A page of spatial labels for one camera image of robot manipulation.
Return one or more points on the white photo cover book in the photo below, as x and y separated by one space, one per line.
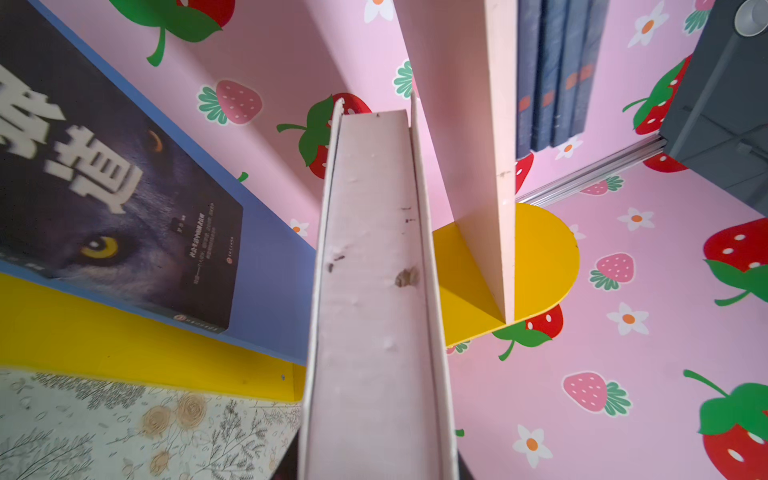
377 401

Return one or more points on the black wolf cover book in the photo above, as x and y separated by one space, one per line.
94 193

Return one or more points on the dark blue thick book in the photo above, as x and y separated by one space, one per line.
529 20

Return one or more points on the navy book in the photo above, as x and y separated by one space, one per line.
598 10

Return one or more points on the yellow wooden bookshelf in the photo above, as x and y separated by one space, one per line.
247 89

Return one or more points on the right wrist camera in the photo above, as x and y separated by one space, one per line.
717 125

